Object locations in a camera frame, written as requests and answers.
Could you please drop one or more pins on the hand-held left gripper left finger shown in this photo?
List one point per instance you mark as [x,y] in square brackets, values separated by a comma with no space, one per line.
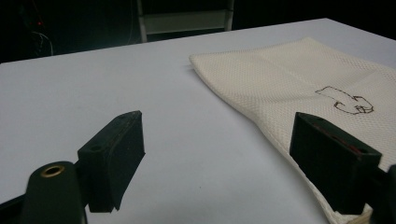
[112,161]

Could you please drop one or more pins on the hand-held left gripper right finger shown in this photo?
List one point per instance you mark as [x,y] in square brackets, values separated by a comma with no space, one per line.
[333,168]

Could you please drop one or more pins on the cream waffle-weave towel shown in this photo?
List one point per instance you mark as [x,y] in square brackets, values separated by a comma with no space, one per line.
[299,93]

